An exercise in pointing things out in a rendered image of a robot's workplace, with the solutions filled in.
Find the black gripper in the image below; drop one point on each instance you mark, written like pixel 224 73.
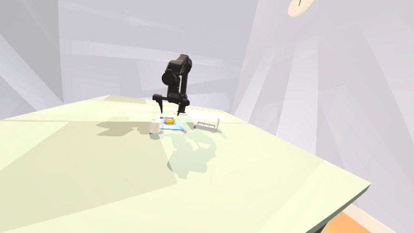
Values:
pixel 159 98

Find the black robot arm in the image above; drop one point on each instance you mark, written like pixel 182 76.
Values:
pixel 174 69

